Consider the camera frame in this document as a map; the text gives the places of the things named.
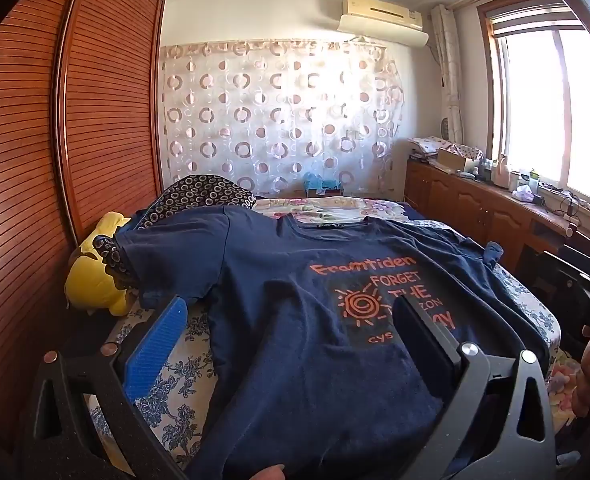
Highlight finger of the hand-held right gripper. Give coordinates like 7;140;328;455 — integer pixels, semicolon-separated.
545;249;590;292

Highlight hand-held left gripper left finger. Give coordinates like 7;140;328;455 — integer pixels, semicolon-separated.
17;295;190;480

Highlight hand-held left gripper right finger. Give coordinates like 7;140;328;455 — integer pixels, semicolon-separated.
394;297;558;480

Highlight navy t-shirt with orange print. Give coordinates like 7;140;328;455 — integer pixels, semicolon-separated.
115;207;550;480

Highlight bed with blue floral sheet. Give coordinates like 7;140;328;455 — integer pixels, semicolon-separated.
87;199;563;467

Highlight yellow plush toy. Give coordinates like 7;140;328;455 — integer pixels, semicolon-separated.
65;211;140;317

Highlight wooden cabinet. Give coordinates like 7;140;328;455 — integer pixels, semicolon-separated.
404;157;590;281

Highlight cardboard box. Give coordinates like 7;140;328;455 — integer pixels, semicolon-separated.
436;147;478;173

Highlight pink floral blanket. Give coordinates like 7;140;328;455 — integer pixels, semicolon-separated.
252;195;410;223

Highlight dark circle-patterned pillow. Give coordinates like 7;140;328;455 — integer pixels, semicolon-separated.
95;174;256;281

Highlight wooden framed window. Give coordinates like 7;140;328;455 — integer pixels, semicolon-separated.
477;0;590;211

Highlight blue toy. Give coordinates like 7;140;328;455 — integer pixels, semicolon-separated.
302;171;344;198

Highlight folded patterned cloths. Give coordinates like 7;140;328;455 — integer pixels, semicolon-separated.
407;136;483;161

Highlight white patterned window curtain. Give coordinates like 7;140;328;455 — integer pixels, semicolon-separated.
431;4;464;146

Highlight wooden slatted wardrobe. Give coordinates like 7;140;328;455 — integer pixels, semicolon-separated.
0;0;168;456

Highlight sheer curtain with ring print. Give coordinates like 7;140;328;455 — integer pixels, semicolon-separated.
159;37;406;201

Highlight white wall air conditioner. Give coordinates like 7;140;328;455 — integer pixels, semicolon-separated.
337;0;430;50

